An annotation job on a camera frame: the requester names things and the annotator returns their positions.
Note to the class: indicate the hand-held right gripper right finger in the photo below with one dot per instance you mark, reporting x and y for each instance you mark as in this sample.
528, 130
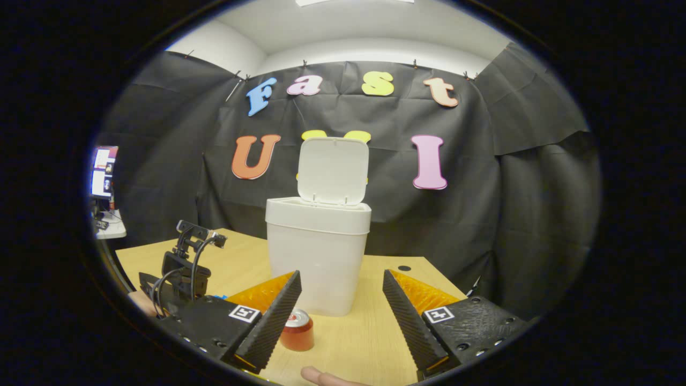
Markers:
407, 316

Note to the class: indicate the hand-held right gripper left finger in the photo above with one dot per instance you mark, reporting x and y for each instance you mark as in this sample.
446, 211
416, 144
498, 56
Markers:
276, 316

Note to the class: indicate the red pop can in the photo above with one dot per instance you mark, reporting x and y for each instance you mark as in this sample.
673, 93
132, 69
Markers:
298, 332

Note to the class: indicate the white desktop garbage bin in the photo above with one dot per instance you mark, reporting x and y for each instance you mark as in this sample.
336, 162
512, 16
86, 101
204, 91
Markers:
319, 252

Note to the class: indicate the wooden desktop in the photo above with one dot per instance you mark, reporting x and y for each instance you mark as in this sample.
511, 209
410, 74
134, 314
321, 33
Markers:
370, 332

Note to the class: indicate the white side table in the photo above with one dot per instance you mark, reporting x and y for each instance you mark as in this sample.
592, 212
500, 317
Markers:
111, 228

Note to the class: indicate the black backdrop cloth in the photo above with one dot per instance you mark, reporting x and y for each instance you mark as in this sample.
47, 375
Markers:
455, 214

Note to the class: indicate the computer monitor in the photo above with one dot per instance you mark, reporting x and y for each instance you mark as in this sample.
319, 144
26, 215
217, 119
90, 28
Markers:
103, 171

